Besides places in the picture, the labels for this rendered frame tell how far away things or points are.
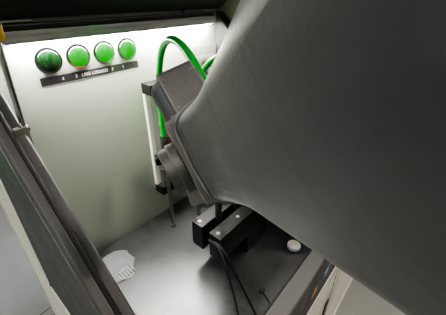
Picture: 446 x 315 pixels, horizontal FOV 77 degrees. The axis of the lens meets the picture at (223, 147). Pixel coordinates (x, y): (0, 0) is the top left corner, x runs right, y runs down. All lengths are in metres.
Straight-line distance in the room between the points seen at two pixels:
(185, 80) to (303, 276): 0.55
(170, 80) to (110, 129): 0.53
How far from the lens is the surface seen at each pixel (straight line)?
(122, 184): 0.86
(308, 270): 0.72
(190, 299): 0.80
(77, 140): 0.75
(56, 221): 0.49
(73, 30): 0.67
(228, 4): 0.99
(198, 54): 0.92
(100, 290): 0.48
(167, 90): 0.26
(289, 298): 0.67
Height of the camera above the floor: 1.50
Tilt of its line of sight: 29 degrees down
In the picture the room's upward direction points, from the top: straight up
